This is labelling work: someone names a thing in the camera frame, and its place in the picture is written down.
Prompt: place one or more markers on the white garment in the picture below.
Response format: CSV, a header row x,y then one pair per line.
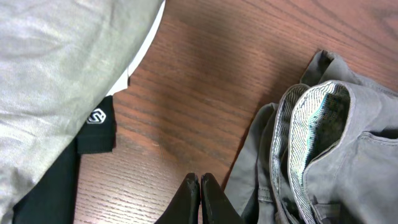
x,y
122,82

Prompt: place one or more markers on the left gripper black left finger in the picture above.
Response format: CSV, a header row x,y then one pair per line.
x,y
183,208

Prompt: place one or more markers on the grey shorts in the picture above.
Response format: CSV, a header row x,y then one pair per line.
x,y
325,153

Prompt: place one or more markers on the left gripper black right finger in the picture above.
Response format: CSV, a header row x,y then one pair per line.
x,y
216,208

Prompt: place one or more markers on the dark teal garment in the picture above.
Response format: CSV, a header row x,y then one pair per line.
x,y
53,199

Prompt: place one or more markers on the khaki shorts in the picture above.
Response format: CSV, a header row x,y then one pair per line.
x,y
59,59

